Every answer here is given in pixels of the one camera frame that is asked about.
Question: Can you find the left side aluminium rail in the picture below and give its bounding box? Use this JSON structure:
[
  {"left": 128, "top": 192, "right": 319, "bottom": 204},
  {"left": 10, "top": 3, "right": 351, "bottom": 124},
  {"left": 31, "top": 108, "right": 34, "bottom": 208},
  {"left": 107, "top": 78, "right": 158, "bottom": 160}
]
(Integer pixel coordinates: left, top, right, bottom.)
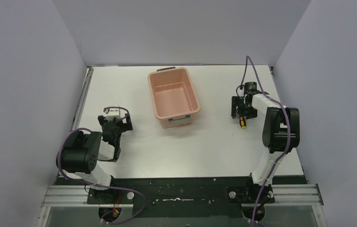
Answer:
[{"left": 71, "top": 66, "right": 94, "bottom": 131}]

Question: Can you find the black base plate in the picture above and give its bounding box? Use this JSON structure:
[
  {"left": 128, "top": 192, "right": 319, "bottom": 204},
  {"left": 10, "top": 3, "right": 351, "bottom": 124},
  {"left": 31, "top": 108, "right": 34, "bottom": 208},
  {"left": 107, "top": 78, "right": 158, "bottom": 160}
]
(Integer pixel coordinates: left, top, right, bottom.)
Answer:
[{"left": 87, "top": 176, "right": 305, "bottom": 222}]

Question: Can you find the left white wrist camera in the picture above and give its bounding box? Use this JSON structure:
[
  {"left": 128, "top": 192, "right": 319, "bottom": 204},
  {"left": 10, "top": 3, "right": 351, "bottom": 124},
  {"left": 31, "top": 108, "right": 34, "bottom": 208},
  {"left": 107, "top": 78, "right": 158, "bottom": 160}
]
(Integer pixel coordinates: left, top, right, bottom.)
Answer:
[{"left": 103, "top": 106, "right": 123, "bottom": 121}]

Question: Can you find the aluminium rail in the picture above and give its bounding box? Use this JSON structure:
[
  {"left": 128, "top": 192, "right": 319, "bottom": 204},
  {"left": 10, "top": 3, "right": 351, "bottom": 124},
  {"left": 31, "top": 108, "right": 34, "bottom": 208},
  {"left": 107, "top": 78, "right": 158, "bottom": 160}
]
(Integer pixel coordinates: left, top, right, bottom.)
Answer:
[
  {"left": 42, "top": 184, "right": 323, "bottom": 208},
  {"left": 71, "top": 66, "right": 94, "bottom": 131}
]

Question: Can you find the aluminium front rail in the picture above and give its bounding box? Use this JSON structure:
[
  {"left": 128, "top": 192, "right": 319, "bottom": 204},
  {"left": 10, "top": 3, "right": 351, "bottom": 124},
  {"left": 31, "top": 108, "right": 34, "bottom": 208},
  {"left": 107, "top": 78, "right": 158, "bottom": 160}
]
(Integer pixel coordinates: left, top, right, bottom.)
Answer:
[{"left": 42, "top": 184, "right": 323, "bottom": 208}]

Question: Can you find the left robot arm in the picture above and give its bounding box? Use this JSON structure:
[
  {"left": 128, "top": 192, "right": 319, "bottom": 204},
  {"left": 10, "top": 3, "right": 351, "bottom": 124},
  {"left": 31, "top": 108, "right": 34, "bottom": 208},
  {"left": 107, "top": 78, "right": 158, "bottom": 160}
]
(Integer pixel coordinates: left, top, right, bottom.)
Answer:
[{"left": 56, "top": 113, "right": 133, "bottom": 203}]

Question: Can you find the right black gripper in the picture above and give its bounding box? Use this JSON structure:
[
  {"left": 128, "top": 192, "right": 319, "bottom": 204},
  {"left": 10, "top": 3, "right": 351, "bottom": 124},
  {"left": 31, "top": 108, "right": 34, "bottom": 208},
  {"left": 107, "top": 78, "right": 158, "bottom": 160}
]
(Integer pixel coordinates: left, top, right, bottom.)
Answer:
[{"left": 232, "top": 96, "right": 256, "bottom": 119}]

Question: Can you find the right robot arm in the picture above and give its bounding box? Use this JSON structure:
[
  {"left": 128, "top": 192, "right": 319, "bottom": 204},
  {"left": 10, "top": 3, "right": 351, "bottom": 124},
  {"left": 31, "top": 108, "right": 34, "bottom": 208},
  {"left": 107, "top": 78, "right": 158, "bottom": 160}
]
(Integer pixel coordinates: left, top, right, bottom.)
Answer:
[{"left": 231, "top": 82, "right": 300, "bottom": 203}]

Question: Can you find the pink plastic bin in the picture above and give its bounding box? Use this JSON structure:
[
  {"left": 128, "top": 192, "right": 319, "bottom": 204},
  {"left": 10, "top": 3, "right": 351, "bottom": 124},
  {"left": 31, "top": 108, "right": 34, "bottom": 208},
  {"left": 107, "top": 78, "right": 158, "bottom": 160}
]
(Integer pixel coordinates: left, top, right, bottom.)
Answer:
[{"left": 147, "top": 67, "right": 201, "bottom": 129}]

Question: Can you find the yellow black screwdriver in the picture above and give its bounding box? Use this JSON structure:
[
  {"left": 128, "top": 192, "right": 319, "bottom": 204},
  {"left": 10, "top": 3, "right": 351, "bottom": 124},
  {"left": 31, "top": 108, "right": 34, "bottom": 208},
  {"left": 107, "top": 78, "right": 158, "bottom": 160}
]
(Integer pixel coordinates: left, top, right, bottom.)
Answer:
[{"left": 239, "top": 116, "right": 246, "bottom": 129}]

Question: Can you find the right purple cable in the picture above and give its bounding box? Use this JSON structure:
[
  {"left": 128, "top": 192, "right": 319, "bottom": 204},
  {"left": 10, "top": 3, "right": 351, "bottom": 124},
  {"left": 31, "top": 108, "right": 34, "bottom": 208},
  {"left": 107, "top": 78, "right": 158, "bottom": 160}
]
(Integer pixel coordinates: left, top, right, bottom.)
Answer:
[{"left": 243, "top": 55, "right": 292, "bottom": 227}]

